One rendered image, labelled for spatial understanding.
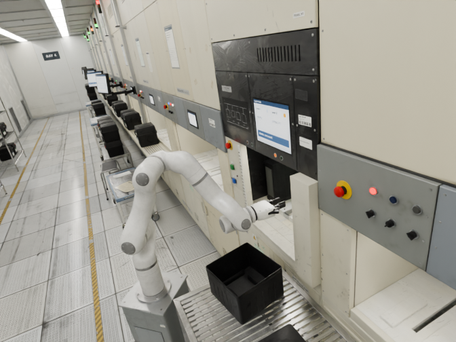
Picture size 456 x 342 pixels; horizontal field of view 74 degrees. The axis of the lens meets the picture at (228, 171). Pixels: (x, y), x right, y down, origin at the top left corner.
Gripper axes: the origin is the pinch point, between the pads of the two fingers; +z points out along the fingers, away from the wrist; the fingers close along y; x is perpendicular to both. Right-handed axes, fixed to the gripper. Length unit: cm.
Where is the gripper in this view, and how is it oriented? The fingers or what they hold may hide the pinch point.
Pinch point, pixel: (279, 203)
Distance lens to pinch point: 151.6
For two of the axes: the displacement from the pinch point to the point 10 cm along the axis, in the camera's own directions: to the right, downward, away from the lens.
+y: 4.4, 3.0, -8.5
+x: -1.4, -9.1, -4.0
